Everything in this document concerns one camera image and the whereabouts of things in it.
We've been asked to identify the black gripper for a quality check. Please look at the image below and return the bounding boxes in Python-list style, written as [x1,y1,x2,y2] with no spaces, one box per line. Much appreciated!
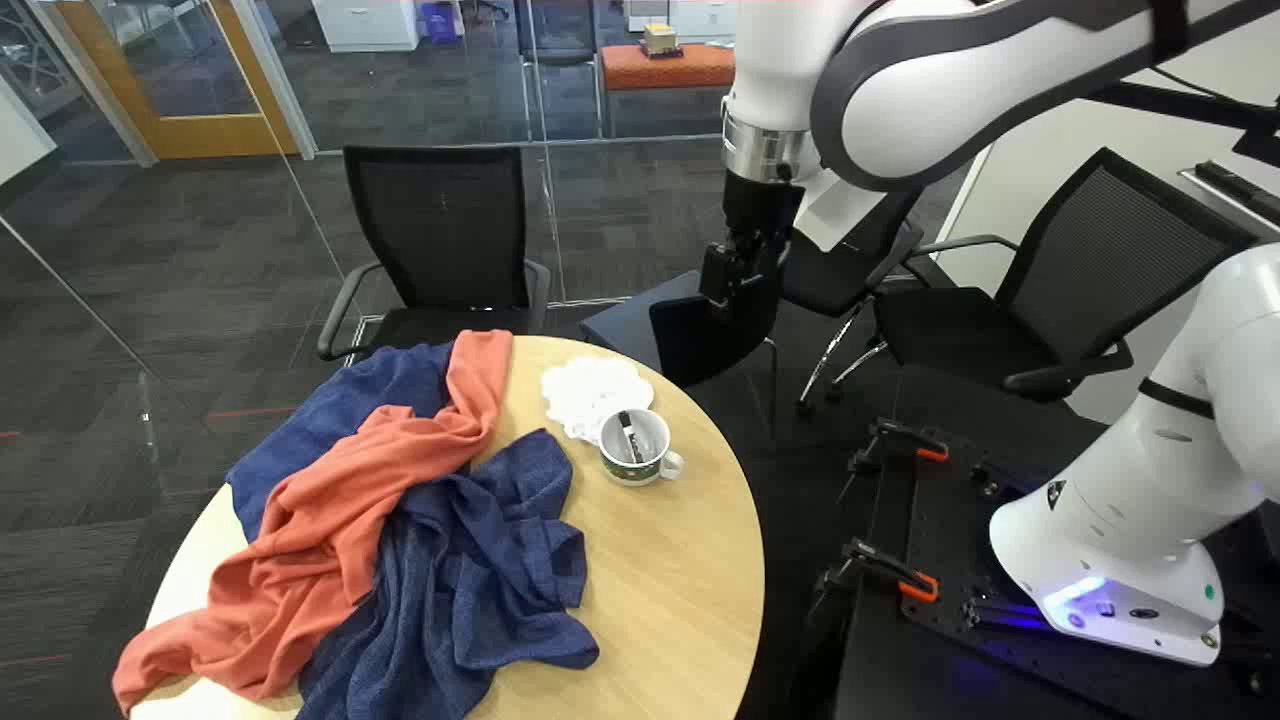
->
[701,175,808,381]

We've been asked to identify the white mug with green band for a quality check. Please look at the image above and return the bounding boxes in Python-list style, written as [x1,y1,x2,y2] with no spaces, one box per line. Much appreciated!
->
[590,403,688,489]

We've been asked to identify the white lace doily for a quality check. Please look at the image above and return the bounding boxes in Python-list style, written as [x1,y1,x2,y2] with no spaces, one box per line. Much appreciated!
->
[534,353,661,448]

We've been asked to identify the black and orange clamp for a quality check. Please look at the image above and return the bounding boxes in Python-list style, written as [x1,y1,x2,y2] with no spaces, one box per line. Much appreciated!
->
[849,414,955,493]
[808,535,943,625]

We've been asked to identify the orange bench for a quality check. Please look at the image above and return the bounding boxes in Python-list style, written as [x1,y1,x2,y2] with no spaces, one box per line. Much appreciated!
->
[596,38,739,94]

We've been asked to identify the stack of books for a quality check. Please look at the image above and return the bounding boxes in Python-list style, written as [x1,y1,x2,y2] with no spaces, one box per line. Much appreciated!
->
[636,15,688,63]

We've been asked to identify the navy blue towel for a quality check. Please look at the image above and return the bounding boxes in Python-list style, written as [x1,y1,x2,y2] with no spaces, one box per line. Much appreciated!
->
[290,429,605,720]

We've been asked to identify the black robot cart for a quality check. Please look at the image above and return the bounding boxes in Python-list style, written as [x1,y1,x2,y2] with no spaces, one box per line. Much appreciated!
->
[832,355,1280,720]

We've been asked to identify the medium blue towel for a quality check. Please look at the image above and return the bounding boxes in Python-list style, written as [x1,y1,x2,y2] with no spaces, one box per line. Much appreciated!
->
[222,341,457,542]

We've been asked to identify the orange towel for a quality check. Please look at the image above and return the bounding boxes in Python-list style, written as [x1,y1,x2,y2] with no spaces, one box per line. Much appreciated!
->
[107,326,520,714]

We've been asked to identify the white cabinet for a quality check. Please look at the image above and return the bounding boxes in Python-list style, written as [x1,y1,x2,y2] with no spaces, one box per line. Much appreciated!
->
[311,0,424,57]

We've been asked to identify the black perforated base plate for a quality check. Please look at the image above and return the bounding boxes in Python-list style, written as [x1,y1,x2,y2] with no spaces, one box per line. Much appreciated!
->
[900,423,1280,677]

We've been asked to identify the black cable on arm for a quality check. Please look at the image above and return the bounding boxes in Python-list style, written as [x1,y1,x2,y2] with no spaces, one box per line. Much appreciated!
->
[1089,77,1280,134]

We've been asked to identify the wooden door frame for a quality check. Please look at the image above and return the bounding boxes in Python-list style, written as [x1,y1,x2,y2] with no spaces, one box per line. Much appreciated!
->
[51,0,304,163]

